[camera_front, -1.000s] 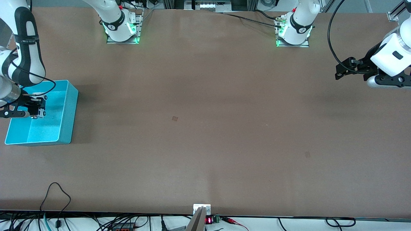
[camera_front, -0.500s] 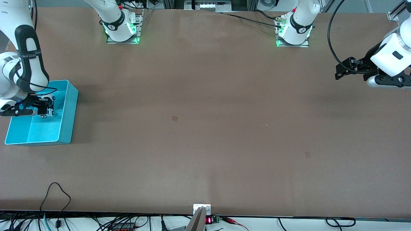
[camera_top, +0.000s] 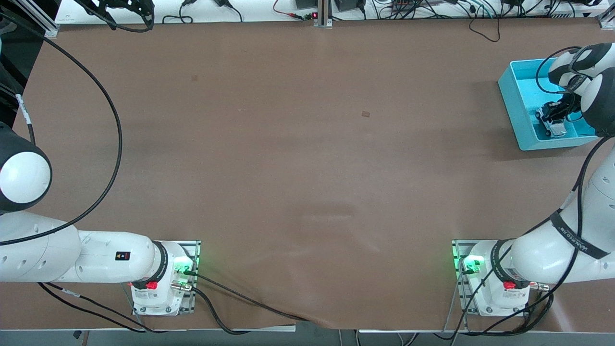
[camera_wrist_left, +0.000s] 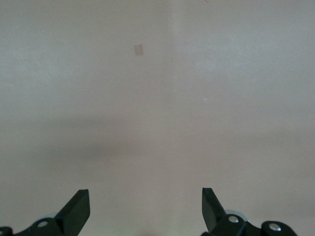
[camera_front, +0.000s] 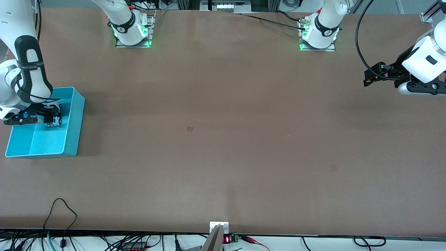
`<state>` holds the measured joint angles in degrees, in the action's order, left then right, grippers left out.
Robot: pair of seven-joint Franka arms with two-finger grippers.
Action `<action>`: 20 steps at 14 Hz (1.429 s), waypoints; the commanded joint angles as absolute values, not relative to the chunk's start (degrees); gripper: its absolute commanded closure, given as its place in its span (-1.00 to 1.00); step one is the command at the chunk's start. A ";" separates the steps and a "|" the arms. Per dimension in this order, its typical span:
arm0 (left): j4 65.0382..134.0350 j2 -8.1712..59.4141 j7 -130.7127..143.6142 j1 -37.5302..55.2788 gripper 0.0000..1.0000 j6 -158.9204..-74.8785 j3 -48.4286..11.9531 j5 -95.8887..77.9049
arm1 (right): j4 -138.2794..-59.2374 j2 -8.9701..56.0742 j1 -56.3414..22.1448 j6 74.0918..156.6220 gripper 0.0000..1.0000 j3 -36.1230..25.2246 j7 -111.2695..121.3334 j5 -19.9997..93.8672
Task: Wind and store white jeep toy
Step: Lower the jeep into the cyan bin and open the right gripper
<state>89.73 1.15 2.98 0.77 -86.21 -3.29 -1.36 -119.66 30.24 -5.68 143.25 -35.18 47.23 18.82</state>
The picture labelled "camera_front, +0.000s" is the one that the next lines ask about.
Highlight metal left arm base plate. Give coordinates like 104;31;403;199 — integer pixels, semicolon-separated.
299;17;337;52

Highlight grey metal bar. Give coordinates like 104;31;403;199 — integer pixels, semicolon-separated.
201;225;224;251

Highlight short black table cable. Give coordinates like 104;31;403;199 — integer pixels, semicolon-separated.
275;10;302;22

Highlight white jeep toy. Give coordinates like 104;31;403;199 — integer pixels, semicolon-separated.
44;113;63;128

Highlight black flat loop cable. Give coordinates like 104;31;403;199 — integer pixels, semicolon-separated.
353;236;387;248

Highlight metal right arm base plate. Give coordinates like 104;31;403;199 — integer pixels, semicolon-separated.
115;10;156;48

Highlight long black table cable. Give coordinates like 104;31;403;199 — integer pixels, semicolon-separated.
237;13;308;30

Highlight red clip lead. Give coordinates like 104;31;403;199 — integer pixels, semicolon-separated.
240;235;271;251

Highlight teal plastic bin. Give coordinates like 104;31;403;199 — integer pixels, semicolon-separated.
5;86;85;160

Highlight white mounting bracket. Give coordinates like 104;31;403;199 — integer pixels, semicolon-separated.
209;222;229;234

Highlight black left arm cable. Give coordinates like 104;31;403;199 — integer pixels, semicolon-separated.
355;0;389;81

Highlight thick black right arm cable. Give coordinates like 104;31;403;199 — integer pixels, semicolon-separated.
34;0;43;39

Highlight aluminium corner bracket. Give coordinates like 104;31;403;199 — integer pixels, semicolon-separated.
420;0;440;23

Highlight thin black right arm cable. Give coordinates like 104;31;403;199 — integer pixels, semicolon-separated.
14;84;62;104

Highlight black looped thin cable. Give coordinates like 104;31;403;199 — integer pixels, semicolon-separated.
43;198;78;249

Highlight white lit device box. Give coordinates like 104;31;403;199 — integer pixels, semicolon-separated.
200;0;252;14

